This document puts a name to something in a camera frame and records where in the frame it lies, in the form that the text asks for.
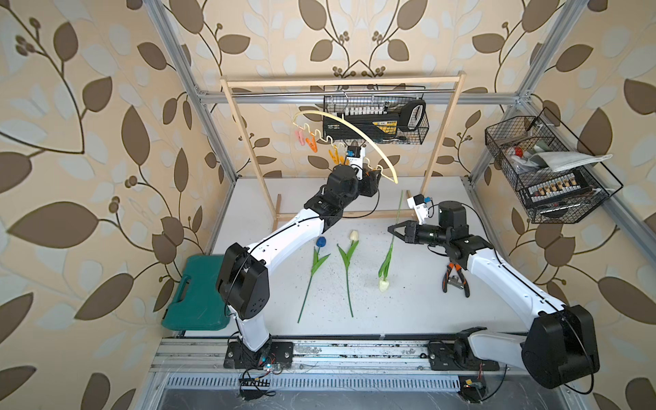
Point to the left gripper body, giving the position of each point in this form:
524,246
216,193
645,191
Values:
370,188

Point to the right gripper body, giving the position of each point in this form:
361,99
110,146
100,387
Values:
431,235

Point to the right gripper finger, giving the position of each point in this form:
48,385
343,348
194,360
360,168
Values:
407,238
405,227

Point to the cream clothes hanger with clips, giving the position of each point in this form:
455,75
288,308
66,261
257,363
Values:
340,143

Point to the white tulip flower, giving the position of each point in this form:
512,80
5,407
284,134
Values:
346,255
385,266

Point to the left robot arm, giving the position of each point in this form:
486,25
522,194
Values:
243,281

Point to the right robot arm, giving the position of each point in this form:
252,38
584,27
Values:
560,346

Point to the orange black pliers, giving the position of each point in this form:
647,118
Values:
455,277

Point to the black yellow tool in basket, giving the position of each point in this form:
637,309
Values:
397,120

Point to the blue tulip flower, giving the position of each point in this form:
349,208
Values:
317,261

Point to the white paper in side basket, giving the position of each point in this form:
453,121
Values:
560,161

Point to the paint tube set box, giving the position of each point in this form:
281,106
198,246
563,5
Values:
558,189

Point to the green plastic tool case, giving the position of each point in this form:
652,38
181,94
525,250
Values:
197,304

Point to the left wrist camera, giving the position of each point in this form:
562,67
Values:
355,155

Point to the back black wire basket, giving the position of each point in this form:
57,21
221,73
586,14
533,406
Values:
361,92

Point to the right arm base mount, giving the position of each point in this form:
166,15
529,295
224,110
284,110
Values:
456,355

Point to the side black wire basket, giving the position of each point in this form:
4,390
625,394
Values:
514,141

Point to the wooden drying rack frame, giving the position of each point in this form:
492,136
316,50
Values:
278,217

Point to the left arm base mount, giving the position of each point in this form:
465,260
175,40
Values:
275,354

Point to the aluminium rail at front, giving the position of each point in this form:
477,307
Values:
348,356

